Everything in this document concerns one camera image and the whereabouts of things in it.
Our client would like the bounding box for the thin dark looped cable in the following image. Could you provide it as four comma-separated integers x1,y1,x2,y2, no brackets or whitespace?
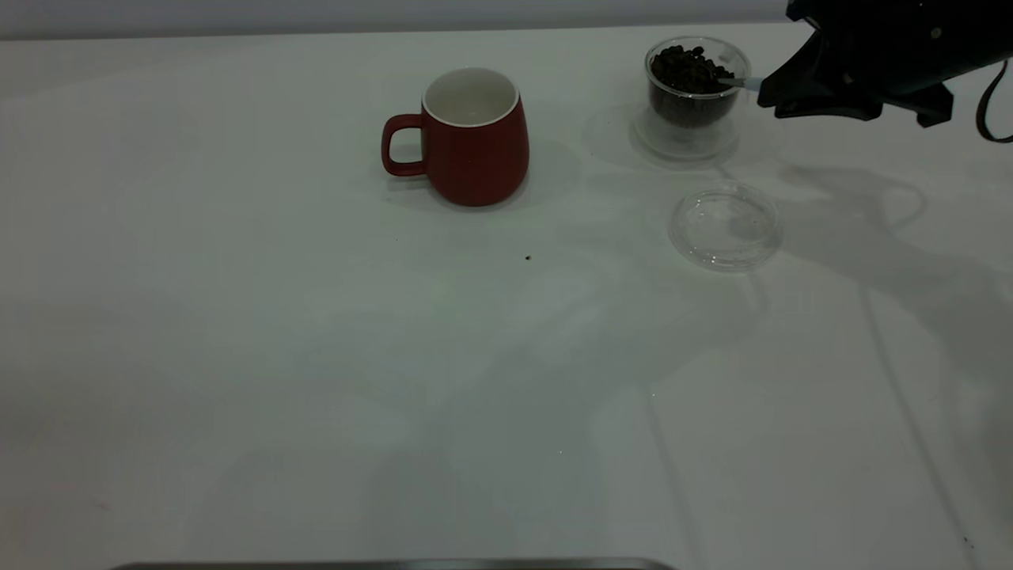
974,59,1013,145

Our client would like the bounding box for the clear round glass saucer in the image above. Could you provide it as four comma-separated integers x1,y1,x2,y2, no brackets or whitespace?
669,181,784,273

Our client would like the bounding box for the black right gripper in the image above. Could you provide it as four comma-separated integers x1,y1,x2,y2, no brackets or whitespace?
757,0,1013,127

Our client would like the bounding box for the clear double-walled glass cup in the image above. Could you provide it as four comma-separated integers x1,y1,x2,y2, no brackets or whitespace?
631,36,751,165

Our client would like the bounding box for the red ceramic mug white inside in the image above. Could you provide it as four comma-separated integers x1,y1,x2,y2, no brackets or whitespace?
381,67,530,207

